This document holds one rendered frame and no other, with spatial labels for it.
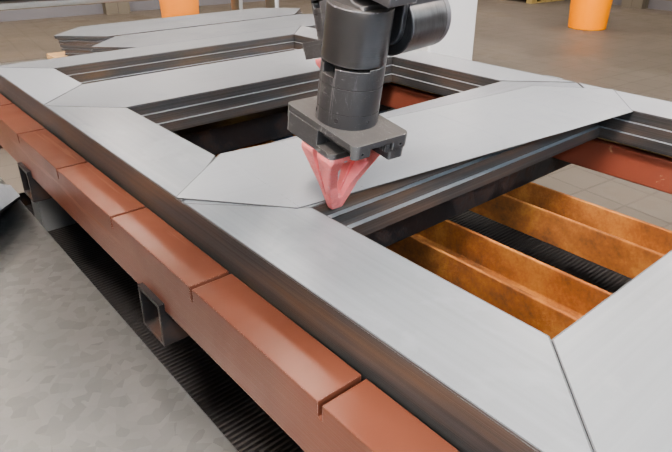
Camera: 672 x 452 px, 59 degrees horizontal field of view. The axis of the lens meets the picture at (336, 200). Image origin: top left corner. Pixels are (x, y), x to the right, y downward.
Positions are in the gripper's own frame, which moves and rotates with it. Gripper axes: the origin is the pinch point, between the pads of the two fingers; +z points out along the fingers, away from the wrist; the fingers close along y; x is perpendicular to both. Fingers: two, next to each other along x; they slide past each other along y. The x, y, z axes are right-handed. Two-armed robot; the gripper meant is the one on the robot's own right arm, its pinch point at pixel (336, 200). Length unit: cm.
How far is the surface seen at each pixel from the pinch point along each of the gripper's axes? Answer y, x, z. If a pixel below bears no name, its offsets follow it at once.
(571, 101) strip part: 5, -50, 1
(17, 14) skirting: 748, -135, 209
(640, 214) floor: 37, -205, 94
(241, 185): 8.8, 5.5, 1.5
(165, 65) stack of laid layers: 77, -17, 16
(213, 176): 12.8, 6.7, 2.2
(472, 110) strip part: 11.3, -34.9, 2.0
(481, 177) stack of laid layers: -0.9, -22.8, 3.4
